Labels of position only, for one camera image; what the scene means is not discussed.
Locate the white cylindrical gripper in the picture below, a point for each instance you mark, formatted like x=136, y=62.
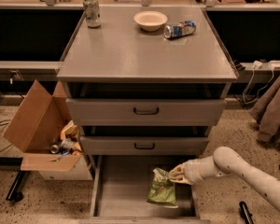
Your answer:
x=191, y=172

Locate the green jalapeno chip bag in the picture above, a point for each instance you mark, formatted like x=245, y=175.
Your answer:
x=162, y=191

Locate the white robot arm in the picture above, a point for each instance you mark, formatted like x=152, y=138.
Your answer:
x=226, y=161

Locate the grey open bottom drawer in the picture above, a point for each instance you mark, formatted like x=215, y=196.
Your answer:
x=120, y=192

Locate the grey middle drawer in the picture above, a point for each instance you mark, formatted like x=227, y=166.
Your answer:
x=144, y=145

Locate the grey drawer cabinet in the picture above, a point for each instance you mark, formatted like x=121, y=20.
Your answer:
x=120, y=61

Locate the grey top drawer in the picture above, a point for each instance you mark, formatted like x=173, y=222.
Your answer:
x=145, y=112

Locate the black object on floor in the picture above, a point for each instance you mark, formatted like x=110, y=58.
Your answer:
x=245, y=214

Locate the brown hanging cloth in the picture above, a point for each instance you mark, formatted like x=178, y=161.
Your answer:
x=266, y=112

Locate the silver can in box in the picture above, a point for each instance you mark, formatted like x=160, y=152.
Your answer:
x=55, y=148

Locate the white power strip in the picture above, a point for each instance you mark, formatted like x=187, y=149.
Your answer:
x=274, y=64

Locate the blue lying soda can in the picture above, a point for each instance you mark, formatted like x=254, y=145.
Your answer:
x=179, y=29

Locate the brown cardboard box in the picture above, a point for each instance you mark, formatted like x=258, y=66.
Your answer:
x=37, y=125

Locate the cream bowl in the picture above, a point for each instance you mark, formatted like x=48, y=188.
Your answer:
x=150, y=21

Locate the black stand leg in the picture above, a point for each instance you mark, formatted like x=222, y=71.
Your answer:
x=14, y=165

